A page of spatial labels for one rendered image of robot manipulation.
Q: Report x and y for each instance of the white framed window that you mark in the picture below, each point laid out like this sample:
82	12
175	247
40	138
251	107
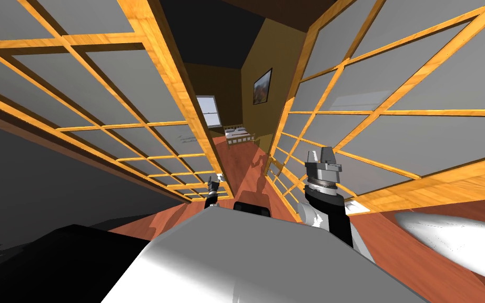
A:
209	111

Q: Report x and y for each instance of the dark framed wall picture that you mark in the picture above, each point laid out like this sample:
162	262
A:
262	86

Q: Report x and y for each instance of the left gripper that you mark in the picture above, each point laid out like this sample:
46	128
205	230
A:
213	186

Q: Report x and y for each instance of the wooden grid glass door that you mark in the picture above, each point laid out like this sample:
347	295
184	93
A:
156	42
436	112

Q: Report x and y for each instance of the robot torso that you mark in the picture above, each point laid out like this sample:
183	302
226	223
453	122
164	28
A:
246	261

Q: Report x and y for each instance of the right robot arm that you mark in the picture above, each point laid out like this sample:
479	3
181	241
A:
331	210

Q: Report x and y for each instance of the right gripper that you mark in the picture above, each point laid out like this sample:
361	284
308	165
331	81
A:
322	171

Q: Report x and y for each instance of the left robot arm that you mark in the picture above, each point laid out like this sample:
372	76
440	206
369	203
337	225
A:
57	265

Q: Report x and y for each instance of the wooden bed with white bedding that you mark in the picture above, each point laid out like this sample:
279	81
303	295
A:
237	134

